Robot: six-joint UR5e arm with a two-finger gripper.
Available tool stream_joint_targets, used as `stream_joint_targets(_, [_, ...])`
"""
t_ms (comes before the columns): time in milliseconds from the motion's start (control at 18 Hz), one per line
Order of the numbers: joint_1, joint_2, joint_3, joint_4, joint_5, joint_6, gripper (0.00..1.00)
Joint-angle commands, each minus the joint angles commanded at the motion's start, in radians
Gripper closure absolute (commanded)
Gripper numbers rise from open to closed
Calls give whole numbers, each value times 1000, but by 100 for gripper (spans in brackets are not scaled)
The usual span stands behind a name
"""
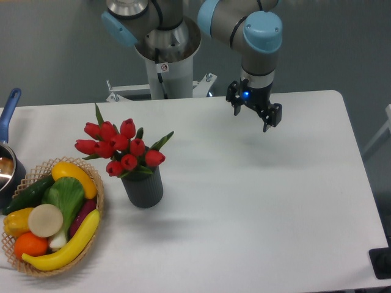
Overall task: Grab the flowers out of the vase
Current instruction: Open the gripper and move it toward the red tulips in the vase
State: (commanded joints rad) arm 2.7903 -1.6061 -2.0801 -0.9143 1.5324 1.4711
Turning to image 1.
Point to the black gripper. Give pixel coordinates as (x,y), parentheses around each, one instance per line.
(254,92)

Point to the dark green cucumber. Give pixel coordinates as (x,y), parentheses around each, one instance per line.
(30,196)

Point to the yellow squash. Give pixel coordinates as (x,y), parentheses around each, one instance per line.
(68,169)

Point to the black device at edge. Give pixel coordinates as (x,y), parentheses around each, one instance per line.
(380,261)

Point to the beige round disc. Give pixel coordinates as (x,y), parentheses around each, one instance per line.
(45,220)

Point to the white frame at right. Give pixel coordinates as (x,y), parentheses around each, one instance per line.
(380,138)

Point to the red tulip bouquet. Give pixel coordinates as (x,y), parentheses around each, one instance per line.
(123,146)

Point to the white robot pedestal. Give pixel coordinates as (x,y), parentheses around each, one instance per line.
(168,57)

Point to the orange fruit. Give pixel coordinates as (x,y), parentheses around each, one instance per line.
(30,244)

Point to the yellow bell pepper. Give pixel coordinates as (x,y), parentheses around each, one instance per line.
(16,223)

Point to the blue handled saucepan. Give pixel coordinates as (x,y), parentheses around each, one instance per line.
(12,170)

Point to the purple sweet potato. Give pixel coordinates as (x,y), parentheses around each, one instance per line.
(86,208)

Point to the dark grey ribbed vase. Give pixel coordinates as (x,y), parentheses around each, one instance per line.
(143,185)

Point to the woven wicker basket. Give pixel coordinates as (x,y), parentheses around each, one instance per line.
(36,174)

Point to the yellow banana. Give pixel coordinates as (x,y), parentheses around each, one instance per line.
(71,250)

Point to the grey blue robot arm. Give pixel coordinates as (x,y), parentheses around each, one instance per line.
(247,27)

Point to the green bok choy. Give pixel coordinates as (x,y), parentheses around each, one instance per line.
(67,194)

